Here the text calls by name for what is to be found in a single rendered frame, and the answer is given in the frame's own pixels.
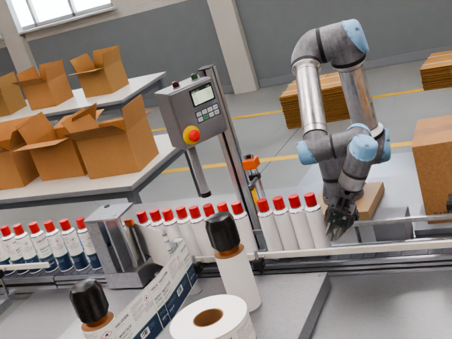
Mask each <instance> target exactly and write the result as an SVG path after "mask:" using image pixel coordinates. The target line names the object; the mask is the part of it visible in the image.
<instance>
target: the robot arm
mask: <svg viewBox="0 0 452 339"><path fill-rule="evenodd" d="M368 52H369V46H368V44H367V40H366V38H365V34H364V32H363V29H362V27H361V25H360V23H359V22H358V21H357V20H354V19H353V20H346V21H341V22H339V23H336V24H331V25H329V26H324V27H321V28H316V29H312V30H310V31H308V32H307V33H305V34H304V35H303V36H302V37H301V38H300V40H299V41H298V43H297V44H296V46H295V49H294V51H293V54H292V58H291V69H292V73H293V75H294V76H295V77H296V82H297V93H298V98H299V109H300V115H301V126H302V131H303V140H302V141H300V142H298V143H297V153H298V156H299V160H300V162H301V163H302V164H303V165H311V164H317V163H318V165H319V169H320V172H321V175H322V180H323V193H322V198H323V200H324V203H325V204H326V205H328V207H327V209H326V211H325V219H324V221H325V220H326V235H328V239H329V240H330V241H336V240H338V238H340V237H341V236H342V235H343V234H344V233H345V232H346V230H347V229H348V228H350V227H351V226H352V225H353V223H354V221H355V218H356V214H357V213H356V212H355V209H356V208H357V206H356V205H355V204H356V202H355V201H357V200H359V199H360V198H361V197H362V196H363V195H364V190H363V187H364V185H365V184H367V183H368V181H367V180H366V179H367V177H368V175H369V171H370V169H371V166H372V165H375V164H380V163H383V162H386V161H389V160H390V159H391V147H390V140H389V131H388V129H387V128H383V125H382V124H381V123H379V122H378V121H377V117H376V114H375V109H374V106H373V101H372V98H371V93H370V90H369V85H368V82H367V77H366V74H365V69H364V66H363V62H364V61H365V59H366V53H368ZM329 62H331V65H332V67H333V68H334V69H336V70H338V74H339V77H340V82H341V85H342V89H343V92H344V97H345V100H346V104H347V107H348V112H349V114H350V119H351V122H352V125H351V126H350V127H348V129H347V131H344V132H341V133H336V134H332V135H328V130H327V125H326V117H325V112H324V103H323V97H322V89H321V83H320V78H319V72H320V71H321V68H322V66H321V64H323V63H329ZM334 225H337V226H339V227H338V228H337V230H336V232H335V234H334V232H333V230H334V228H335V226H334Z"/></svg>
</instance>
